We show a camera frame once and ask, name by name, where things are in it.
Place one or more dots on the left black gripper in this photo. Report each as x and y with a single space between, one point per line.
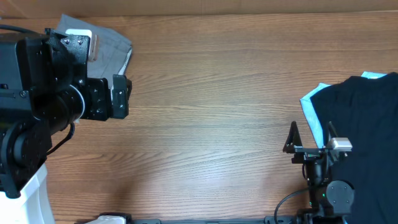
99 89

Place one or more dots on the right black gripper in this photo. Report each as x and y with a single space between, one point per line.
310 149

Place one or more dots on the grey shorts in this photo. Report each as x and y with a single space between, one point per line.
113 53

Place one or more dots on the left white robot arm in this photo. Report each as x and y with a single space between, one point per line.
45 89

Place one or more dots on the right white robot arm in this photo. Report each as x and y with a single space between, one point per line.
330 200

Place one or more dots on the light blue garment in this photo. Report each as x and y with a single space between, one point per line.
312 115

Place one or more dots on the black t-shirt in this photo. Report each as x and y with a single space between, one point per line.
367 130

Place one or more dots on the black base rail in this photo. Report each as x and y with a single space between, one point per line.
128 219

